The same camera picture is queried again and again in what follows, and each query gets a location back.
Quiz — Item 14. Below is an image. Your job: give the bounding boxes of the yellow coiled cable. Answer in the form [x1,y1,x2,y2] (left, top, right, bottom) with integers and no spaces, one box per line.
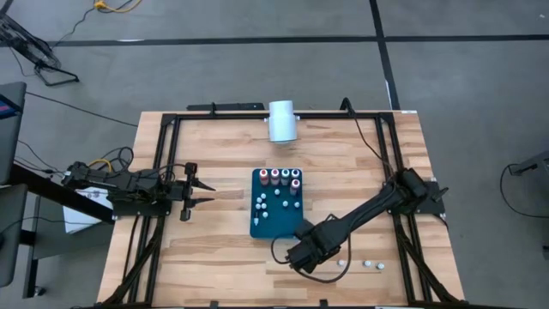
[87,157,113,172]

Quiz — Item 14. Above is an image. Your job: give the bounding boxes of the blue plastic bin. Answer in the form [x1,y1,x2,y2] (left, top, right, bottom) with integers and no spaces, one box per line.
[249,167,305,240]

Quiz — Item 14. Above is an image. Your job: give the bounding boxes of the grey metal stand foot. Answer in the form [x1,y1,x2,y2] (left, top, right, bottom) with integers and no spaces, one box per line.
[509,148,549,177]

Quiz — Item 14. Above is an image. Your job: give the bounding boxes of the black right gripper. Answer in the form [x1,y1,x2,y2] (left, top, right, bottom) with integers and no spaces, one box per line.
[286,220,334,275]

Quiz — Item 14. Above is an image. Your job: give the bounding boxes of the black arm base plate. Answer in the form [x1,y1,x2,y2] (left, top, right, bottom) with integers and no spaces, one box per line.
[106,195,173,218]
[385,179,447,217]

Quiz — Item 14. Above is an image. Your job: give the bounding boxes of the black power strip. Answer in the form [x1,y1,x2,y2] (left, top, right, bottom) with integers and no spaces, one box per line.
[186,101,266,112]

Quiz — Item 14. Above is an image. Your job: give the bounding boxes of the white cylindrical lamp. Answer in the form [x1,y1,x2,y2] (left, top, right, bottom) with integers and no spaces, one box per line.
[262,100,301,145]

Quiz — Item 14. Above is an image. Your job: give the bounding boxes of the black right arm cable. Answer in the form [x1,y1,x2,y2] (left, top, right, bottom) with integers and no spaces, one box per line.
[340,96,404,179]

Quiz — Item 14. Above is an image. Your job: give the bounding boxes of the yellow extension cable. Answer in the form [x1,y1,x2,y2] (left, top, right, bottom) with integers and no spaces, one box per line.
[93,0,143,14]

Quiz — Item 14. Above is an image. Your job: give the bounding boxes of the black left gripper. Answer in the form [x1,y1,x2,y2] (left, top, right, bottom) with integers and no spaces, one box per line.
[165,161,216,222]

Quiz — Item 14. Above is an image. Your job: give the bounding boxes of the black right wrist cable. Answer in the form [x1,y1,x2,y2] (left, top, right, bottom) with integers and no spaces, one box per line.
[269,235,353,285]

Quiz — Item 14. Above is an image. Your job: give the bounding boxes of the black desk frame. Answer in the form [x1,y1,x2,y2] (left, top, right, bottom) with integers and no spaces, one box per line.
[8,162,116,300]

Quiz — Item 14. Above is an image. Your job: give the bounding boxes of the black floor cable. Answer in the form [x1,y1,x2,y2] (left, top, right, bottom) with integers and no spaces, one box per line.
[24,91,139,129]
[498,161,549,219]

